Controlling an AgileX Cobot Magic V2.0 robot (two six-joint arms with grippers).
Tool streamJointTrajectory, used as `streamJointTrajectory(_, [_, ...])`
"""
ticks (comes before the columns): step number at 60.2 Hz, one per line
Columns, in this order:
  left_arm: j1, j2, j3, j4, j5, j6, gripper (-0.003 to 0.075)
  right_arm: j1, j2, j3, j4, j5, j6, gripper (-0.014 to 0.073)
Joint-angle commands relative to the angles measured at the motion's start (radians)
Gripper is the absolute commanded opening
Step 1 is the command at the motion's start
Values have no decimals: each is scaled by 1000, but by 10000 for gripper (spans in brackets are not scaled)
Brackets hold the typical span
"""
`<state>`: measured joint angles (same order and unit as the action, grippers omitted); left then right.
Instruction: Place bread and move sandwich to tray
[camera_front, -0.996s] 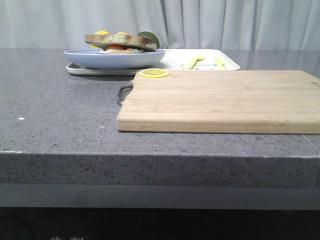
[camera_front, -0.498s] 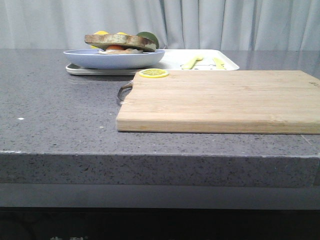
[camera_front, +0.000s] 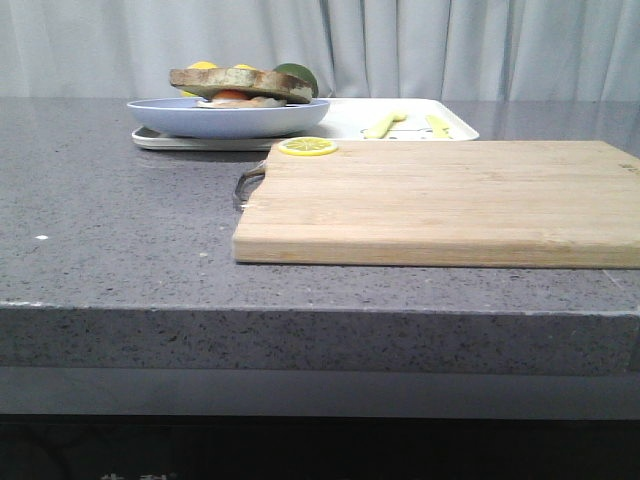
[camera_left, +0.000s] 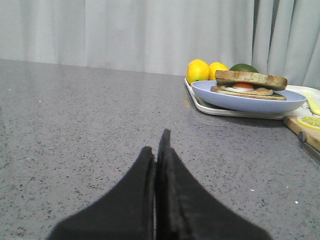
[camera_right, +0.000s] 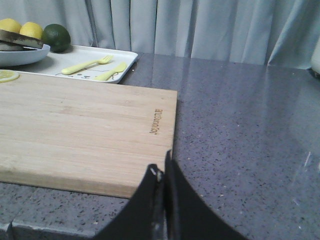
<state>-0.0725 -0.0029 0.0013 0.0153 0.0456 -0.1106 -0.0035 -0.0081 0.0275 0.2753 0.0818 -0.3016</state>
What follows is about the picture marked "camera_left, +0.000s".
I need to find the yellow lemon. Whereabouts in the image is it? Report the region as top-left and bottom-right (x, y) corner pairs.
(186, 59), (210, 85)
(208, 62), (229, 81)

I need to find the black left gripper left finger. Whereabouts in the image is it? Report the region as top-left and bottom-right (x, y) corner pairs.
(48, 146), (156, 240)

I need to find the blue round plate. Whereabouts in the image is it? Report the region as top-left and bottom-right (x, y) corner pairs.
(191, 80), (307, 114)

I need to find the green lime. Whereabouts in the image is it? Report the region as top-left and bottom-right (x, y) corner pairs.
(229, 63), (258, 73)

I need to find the grey curtain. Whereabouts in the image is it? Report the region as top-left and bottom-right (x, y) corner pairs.
(0, 0), (320, 89)

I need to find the white rectangular tray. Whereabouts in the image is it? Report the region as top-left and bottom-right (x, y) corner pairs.
(184, 80), (320, 120)

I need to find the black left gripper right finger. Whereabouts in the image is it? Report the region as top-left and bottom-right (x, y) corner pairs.
(155, 129), (271, 240)

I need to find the lemon slice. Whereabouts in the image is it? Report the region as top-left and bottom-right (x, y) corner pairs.
(296, 116), (320, 131)

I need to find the wooden cutting board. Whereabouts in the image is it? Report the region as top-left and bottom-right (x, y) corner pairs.
(283, 116), (320, 151)

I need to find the bread slice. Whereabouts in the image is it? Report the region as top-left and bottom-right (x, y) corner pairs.
(210, 85), (287, 101)
(215, 70), (288, 91)

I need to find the yellow plastic fork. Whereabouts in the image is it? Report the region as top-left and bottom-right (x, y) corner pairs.
(302, 92), (320, 116)

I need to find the right yellow lemon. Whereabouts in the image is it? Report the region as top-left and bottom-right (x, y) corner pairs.
(208, 62), (229, 81)

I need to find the left yellow lemon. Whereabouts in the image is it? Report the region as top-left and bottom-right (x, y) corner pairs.
(186, 59), (210, 85)

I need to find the fried egg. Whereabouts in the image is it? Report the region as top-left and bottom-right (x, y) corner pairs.
(220, 82), (273, 96)

